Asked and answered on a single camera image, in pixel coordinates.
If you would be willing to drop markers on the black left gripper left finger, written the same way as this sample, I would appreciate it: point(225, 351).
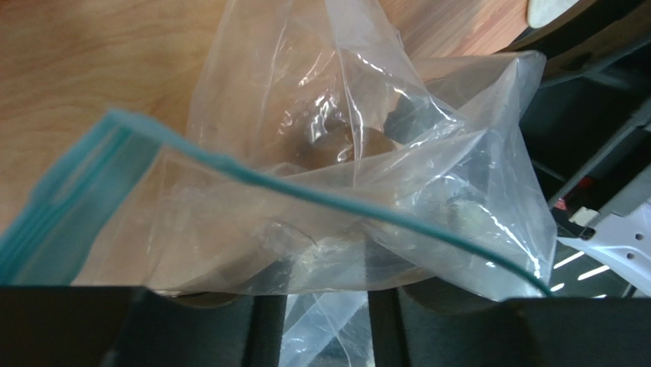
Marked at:
point(133, 326)

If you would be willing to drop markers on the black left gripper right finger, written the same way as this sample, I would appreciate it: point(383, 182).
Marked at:
point(434, 323)

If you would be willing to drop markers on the clear zip top bag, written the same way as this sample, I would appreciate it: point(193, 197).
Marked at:
point(264, 148)

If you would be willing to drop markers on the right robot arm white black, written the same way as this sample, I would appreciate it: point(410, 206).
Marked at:
point(604, 251)

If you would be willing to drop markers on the beige hat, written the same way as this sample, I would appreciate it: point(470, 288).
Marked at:
point(541, 12)

